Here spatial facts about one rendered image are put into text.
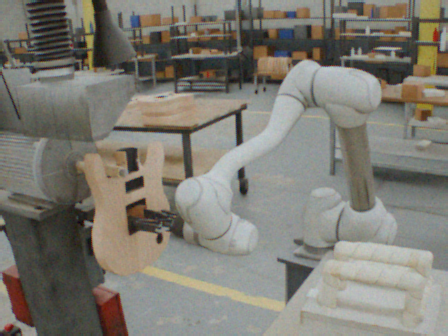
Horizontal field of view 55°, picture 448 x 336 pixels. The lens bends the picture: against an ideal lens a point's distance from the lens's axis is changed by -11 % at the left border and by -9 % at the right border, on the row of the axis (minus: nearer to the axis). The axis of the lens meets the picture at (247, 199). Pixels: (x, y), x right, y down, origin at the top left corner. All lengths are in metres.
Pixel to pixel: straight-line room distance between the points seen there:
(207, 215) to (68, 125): 0.43
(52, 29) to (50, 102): 0.19
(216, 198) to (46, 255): 0.76
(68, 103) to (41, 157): 0.29
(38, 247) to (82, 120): 0.63
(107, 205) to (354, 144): 0.80
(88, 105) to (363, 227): 1.07
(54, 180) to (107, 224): 0.22
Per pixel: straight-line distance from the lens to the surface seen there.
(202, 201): 1.11
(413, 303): 0.88
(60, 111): 1.23
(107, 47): 1.34
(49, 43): 1.29
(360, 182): 1.63
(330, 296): 0.91
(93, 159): 1.34
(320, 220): 1.84
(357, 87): 1.40
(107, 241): 1.41
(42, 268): 1.71
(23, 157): 1.53
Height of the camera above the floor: 1.65
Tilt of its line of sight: 22 degrees down
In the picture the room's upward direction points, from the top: 3 degrees counter-clockwise
